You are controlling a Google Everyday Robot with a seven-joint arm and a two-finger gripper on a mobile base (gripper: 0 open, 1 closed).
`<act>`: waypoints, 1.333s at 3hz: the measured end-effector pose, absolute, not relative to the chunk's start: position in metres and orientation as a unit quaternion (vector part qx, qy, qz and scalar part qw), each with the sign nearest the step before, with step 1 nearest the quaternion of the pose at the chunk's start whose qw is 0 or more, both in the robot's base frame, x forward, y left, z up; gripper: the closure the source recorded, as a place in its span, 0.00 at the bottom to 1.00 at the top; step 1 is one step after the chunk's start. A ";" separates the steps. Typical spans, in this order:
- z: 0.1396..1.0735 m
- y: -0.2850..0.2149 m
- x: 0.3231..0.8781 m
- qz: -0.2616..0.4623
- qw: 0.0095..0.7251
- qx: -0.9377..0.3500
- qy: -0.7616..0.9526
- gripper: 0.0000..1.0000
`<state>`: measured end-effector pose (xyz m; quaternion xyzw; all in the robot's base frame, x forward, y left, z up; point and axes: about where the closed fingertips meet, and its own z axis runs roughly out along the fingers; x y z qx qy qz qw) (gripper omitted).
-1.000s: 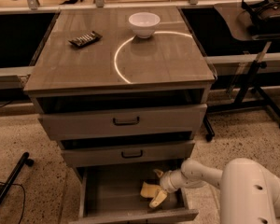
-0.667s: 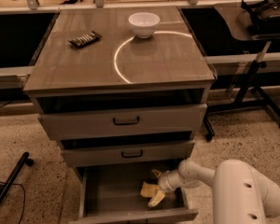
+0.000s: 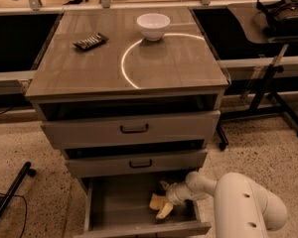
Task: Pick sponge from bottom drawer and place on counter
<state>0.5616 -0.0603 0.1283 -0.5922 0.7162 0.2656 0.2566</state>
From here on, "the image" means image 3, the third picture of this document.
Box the black rolling side table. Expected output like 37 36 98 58
220 3 298 137

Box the grey wooden drawer cabinet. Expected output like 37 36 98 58
25 6 230 238

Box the yellow sponge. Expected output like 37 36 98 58
149 193 167 210

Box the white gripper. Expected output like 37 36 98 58
156 180 197 220

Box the black stand leg left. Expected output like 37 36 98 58
0 162 36 218

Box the dark snack bar packet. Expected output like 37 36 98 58
74 33 108 52

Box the black floor cable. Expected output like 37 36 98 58
0 187 29 238

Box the white ceramic bowl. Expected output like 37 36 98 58
136 13 171 41

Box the middle grey drawer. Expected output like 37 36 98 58
66 149 207 178

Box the bottom grey open drawer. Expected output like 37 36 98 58
75 171 212 238

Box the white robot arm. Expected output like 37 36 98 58
149 172 288 238

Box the top grey drawer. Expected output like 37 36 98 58
42 111 220 149

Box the black VR headset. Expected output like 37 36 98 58
256 0 298 36

